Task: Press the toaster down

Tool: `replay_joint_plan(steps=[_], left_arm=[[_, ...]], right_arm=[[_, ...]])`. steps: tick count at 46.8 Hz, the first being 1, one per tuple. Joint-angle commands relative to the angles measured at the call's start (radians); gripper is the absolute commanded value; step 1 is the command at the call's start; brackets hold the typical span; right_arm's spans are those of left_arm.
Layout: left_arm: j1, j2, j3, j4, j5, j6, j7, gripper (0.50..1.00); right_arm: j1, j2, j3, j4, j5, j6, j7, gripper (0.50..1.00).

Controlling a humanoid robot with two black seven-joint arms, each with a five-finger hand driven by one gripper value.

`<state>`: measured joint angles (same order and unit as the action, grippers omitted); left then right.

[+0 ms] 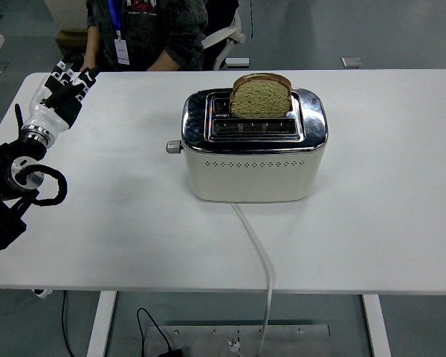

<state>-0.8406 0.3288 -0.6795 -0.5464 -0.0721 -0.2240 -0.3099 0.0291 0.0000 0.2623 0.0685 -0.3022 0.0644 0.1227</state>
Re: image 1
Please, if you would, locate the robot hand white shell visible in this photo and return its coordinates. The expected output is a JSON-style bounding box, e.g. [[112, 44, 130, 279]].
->
[[23, 51, 101, 132]]

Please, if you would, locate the grey metal plate with screws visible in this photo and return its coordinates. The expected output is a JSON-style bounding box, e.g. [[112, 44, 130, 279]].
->
[[144, 324, 332, 357]]

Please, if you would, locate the cream and chrome toaster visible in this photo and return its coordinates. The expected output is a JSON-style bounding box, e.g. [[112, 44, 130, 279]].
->
[[181, 88, 329, 204]]

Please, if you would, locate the black cable with power adapter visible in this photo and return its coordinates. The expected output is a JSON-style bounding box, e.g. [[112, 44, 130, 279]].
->
[[136, 307, 185, 357]]

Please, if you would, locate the brown cardboard box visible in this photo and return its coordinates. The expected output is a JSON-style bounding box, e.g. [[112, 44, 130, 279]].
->
[[55, 28, 88, 57]]

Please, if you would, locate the white office chair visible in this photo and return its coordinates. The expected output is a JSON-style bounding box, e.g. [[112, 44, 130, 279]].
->
[[200, 0, 251, 71]]

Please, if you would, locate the white badge on blue lanyard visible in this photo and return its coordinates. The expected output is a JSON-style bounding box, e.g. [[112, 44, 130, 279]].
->
[[109, 0, 131, 66]]

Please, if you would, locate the thin black cable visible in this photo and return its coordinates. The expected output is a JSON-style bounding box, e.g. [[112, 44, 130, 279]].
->
[[61, 291, 75, 357]]

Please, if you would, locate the white table leg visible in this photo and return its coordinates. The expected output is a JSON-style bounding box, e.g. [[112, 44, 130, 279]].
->
[[85, 291, 118, 357], [361, 294, 393, 357]]

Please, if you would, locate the brown bread slice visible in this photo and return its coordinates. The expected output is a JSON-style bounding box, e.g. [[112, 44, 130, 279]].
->
[[229, 73, 294, 119]]

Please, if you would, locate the white toaster power cord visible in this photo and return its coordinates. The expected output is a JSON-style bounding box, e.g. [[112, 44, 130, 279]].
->
[[230, 202, 275, 357]]

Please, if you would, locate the person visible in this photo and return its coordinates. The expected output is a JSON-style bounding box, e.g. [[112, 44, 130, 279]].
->
[[80, 0, 209, 72]]

